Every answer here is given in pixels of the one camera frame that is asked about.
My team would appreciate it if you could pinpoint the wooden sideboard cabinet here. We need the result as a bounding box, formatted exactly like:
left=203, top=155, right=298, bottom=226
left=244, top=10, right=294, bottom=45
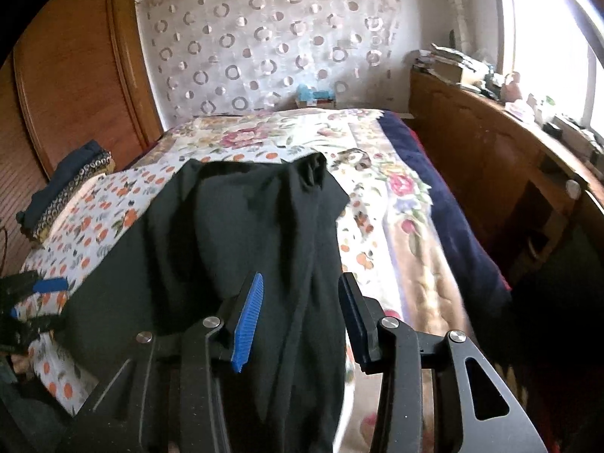
left=408, top=71, right=603, bottom=287

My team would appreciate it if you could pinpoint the folded navy garment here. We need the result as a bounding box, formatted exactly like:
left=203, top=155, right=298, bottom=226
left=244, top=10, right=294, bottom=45
left=15, top=139, right=108, bottom=232

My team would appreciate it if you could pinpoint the black Superman t-shirt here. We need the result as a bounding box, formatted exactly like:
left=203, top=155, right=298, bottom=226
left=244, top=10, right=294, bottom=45
left=56, top=153, right=349, bottom=452

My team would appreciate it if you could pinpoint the orange-print white garment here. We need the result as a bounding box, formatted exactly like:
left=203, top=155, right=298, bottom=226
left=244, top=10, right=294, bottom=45
left=20, top=150, right=341, bottom=416

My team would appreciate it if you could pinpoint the window with white frame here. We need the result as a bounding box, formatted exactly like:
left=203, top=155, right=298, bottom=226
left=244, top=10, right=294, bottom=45
left=498, top=0, right=603, bottom=136

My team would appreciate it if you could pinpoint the navy blue blanket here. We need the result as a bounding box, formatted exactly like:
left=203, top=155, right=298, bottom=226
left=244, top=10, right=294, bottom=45
left=379, top=111, right=511, bottom=326

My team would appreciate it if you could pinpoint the blue tissue box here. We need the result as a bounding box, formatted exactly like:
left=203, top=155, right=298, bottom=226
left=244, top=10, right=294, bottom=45
left=295, top=85, right=337, bottom=109

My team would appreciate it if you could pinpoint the stack of papers and books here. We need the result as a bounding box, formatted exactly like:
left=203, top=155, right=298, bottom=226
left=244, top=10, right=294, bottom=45
left=414, top=43, right=490, bottom=87

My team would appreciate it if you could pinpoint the circle-patterned sheer curtain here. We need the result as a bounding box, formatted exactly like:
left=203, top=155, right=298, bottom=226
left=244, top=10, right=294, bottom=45
left=138, top=0, right=400, bottom=127

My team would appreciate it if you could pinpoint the pink figurine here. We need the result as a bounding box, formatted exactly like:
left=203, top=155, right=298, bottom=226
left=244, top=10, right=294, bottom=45
left=501, top=71, right=523, bottom=103

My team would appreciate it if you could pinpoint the floral bed quilt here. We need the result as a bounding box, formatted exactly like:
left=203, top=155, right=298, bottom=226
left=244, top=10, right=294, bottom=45
left=131, top=107, right=478, bottom=453

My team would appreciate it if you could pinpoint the wooden louvered wardrobe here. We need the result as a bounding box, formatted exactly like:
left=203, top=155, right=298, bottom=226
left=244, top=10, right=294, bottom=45
left=1, top=0, right=163, bottom=274

